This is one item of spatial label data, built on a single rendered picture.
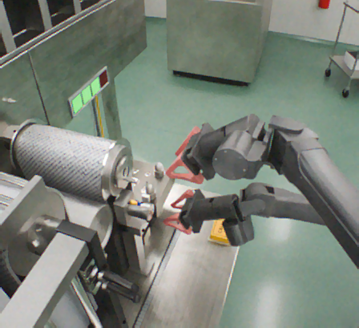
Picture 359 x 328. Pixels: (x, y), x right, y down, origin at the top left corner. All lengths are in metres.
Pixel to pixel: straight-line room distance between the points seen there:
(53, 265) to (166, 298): 0.59
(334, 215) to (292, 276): 1.66
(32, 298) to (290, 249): 1.93
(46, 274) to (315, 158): 0.38
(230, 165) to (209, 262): 0.55
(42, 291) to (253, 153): 0.33
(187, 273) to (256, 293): 1.05
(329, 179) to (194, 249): 0.63
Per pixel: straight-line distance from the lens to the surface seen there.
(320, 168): 0.48
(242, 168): 0.49
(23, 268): 0.56
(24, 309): 0.38
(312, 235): 2.29
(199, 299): 0.94
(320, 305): 2.06
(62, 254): 0.39
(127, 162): 0.73
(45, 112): 1.02
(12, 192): 0.49
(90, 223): 0.68
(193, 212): 0.81
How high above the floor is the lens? 1.76
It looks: 40 degrees down
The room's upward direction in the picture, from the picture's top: straight up
